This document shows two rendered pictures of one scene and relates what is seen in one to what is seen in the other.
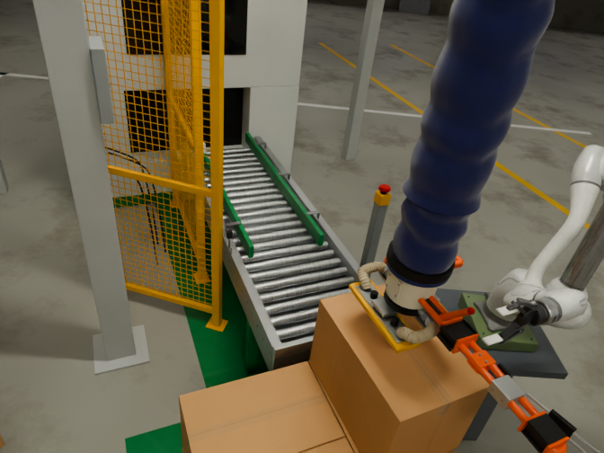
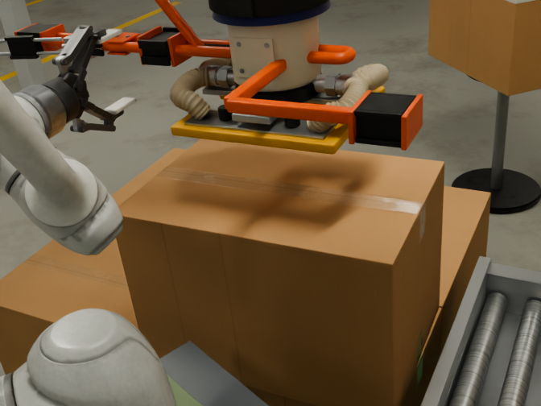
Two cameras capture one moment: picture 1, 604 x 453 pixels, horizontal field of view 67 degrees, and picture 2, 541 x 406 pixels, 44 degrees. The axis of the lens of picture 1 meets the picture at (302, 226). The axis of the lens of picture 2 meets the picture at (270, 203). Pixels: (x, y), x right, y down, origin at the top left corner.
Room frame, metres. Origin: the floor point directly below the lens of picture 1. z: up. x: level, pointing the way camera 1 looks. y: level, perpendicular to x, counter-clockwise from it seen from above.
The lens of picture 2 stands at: (2.28, -1.14, 1.62)
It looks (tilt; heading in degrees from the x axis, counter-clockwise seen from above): 30 degrees down; 147
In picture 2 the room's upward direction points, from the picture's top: 6 degrees counter-clockwise
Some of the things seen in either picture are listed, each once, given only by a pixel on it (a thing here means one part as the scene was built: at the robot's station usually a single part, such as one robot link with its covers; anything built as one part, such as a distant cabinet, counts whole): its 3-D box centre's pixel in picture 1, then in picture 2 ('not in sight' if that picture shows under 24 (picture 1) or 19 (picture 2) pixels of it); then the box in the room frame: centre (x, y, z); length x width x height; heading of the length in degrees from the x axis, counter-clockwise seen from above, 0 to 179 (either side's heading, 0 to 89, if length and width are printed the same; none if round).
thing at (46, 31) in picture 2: (542, 433); (41, 38); (0.72, -0.69, 1.23); 0.08 x 0.07 x 0.05; 28
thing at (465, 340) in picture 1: (457, 334); (167, 46); (1.03, -0.53, 1.23); 0.10 x 0.08 x 0.06; 118
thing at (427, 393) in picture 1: (387, 372); (288, 263); (1.25, -0.43, 0.74); 0.60 x 0.40 x 0.40; 28
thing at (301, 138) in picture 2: not in sight; (258, 122); (1.30, -0.50, 1.13); 0.34 x 0.10 x 0.05; 28
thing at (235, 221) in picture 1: (212, 186); not in sight; (2.82, 0.67, 0.60); 1.60 x 0.11 x 0.09; 27
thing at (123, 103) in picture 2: (492, 339); (120, 105); (1.10, -0.68, 1.16); 0.07 x 0.03 x 0.01; 118
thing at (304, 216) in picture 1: (282, 179); not in sight; (3.06, 0.19, 0.60); 1.60 x 0.11 x 0.09; 27
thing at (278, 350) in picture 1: (340, 334); (451, 356); (1.58, -0.25, 0.58); 0.70 x 0.03 x 0.06; 117
